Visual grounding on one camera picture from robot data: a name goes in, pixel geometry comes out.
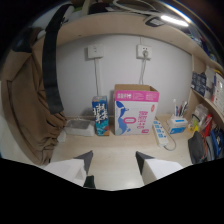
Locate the white toothbrush holder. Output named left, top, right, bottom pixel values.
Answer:
left=166, top=114, right=189, bottom=135

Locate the white toothbrush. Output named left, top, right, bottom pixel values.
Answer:
left=172, top=98, right=178, bottom=117

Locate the white power strip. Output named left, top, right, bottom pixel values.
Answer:
left=152, top=119, right=170, bottom=148

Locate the clear plastic tray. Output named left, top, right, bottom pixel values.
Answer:
left=64, top=119, right=96, bottom=137

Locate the black bag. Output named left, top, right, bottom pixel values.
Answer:
left=187, top=130, right=207, bottom=165

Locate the pink and white cardboard box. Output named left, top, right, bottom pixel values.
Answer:
left=113, top=83, right=160, bottom=136

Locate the blue drink carton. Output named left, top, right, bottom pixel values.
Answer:
left=91, top=95, right=111, bottom=137

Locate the clear plastic package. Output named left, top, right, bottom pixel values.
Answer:
left=192, top=103, right=209, bottom=125

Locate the brown hanging garment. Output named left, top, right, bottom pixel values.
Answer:
left=1, top=31, right=68, bottom=167

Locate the dark blue printed box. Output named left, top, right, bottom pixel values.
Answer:
left=191, top=71, right=208, bottom=98

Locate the light wooden shelf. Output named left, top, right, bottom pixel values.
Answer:
left=33, top=11, right=224, bottom=129

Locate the led light bar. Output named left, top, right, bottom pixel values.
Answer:
left=160, top=14, right=190, bottom=28

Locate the white power cable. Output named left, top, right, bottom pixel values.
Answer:
left=138, top=58, right=148, bottom=85

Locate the dark hanging strap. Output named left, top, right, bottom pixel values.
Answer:
left=41, top=3, right=74, bottom=116

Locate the white wall socket with plug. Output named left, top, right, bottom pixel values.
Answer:
left=136, top=44, right=153, bottom=60

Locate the white wall switch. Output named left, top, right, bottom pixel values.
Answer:
left=87, top=44, right=105, bottom=60

